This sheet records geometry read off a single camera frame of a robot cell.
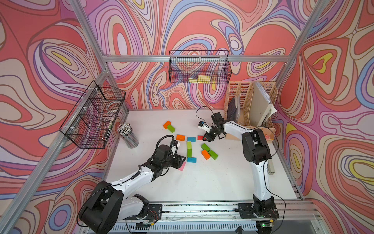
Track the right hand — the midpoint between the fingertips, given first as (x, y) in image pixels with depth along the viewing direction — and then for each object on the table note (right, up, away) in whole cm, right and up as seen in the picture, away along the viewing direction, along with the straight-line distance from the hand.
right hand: (206, 138), depth 103 cm
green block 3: (-2, -5, -7) cm, 9 cm away
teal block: (-11, 0, -2) cm, 11 cm away
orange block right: (-2, -10, -10) cm, 14 cm away
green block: (-26, +7, +4) cm, 28 cm away
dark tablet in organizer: (+18, +22, +1) cm, 29 cm away
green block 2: (-12, -8, -8) cm, 17 cm away
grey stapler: (+36, -15, -17) cm, 43 cm away
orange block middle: (-19, +1, -2) cm, 19 cm away
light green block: (-12, -3, -4) cm, 13 cm away
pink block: (-18, -17, -15) cm, 29 cm away
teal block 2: (-11, -12, -12) cm, 20 cm away
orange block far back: (-31, +9, +5) cm, 32 cm away
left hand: (-16, -9, -18) cm, 26 cm away
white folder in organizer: (+32, +21, -15) cm, 42 cm away
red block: (-5, +1, -2) cm, 5 cm away
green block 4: (+3, -10, -10) cm, 15 cm away
